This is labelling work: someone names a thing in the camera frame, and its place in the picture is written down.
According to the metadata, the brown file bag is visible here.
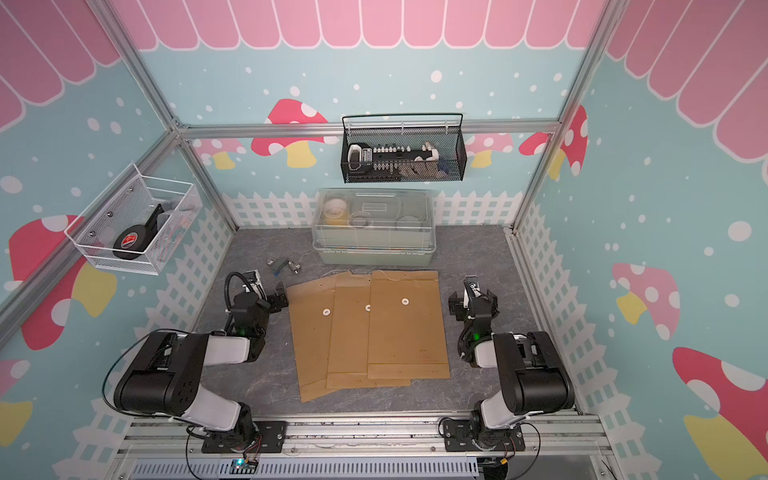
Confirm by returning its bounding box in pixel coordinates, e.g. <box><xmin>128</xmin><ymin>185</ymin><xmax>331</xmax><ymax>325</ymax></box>
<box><xmin>326</xmin><ymin>272</ymin><xmax>411</xmax><ymax>390</ymax></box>
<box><xmin>367</xmin><ymin>270</ymin><xmax>450</xmax><ymax>380</ymax></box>
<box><xmin>287</xmin><ymin>272</ymin><xmax>350</xmax><ymax>403</ymax></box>

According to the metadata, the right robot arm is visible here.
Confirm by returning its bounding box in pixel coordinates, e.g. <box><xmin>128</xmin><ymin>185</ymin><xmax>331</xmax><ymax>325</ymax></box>
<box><xmin>438</xmin><ymin>276</ymin><xmax>575</xmax><ymax>454</ymax></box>

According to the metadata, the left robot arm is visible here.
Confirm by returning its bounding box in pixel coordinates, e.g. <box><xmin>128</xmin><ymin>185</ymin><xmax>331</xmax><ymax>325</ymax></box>
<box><xmin>108</xmin><ymin>271</ymin><xmax>289</xmax><ymax>463</ymax></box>

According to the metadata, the small metal parts cluster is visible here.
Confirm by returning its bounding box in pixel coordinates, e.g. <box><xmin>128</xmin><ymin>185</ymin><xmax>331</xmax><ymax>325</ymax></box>
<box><xmin>266</xmin><ymin>257</ymin><xmax>301</xmax><ymax>277</ymax></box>

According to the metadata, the clear plastic storage box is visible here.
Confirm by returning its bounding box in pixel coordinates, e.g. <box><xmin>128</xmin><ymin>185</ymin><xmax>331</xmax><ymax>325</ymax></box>
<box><xmin>311</xmin><ymin>188</ymin><xmax>436</xmax><ymax>267</ymax></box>

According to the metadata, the yellow tape roll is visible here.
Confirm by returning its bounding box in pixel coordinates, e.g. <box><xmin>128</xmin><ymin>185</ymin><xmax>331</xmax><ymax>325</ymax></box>
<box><xmin>321</xmin><ymin>198</ymin><xmax>349</xmax><ymax>226</ymax></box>

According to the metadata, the black power strip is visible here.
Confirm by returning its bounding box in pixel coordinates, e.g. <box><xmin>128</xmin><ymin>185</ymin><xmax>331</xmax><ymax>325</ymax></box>
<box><xmin>341</xmin><ymin>144</ymin><xmax>447</xmax><ymax>182</ymax></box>

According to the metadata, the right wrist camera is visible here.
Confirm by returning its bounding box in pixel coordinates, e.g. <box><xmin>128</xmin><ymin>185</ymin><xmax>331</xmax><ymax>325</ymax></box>
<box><xmin>464</xmin><ymin>275</ymin><xmax>482</xmax><ymax>299</ymax></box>

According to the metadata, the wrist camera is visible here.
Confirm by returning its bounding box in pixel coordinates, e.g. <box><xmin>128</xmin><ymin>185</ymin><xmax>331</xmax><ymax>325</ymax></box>
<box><xmin>464</xmin><ymin>275</ymin><xmax>482</xmax><ymax>299</ymax></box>
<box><xmin>243</xmin><ymin>270</ymin><xmax>267</xmax><ymax>299</ymax></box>

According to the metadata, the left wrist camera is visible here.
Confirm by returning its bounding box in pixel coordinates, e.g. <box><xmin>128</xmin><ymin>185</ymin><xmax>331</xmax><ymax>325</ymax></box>
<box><xmin>243</xmin><ymin>270</ymin><xmax>267</xmax><ymax>299</ymax></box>

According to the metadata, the white wire mesh basket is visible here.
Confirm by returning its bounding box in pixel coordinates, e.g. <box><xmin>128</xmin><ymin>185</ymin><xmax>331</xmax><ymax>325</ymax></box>
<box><xmin>64</xmin><ymin>165</ymin><xmax>203</xmax><ymax>275</ymax></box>

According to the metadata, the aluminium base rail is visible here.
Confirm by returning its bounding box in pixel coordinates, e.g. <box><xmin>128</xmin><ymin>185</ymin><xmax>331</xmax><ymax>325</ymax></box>
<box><xmin>106</xmin><ymin>411</ymin><xmax>623</xmax><ymax>479</ymax></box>

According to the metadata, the black wire mesh basket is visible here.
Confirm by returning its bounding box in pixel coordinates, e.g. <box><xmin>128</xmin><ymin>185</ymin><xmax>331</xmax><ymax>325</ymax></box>
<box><xmin>340</xmin><ymin>113</ymin><xmax>467</xmax><ymax>184</ymax></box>

